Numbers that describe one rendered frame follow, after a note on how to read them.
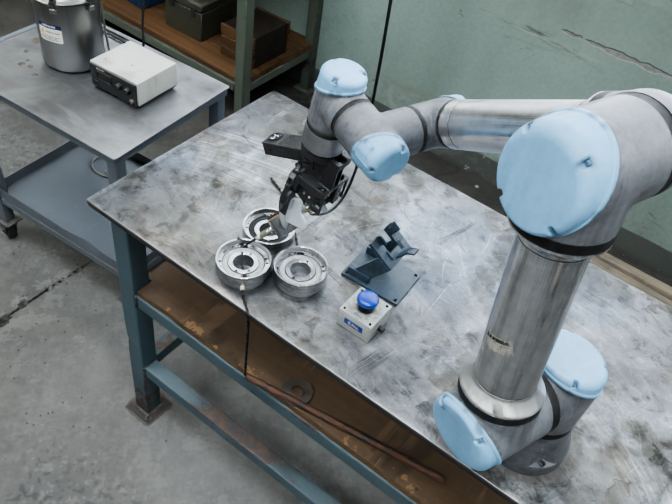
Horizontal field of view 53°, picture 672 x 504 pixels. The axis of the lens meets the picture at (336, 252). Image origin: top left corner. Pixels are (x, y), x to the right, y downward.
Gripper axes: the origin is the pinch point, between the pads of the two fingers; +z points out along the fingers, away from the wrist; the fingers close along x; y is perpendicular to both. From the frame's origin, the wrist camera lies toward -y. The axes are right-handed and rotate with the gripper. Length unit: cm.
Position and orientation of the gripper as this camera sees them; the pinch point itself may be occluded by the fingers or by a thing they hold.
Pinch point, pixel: (291, 214)
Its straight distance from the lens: 129.0
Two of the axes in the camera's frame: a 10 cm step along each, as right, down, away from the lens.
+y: 7.7, 5.9, -2.4
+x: 6.0, -5.2, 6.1
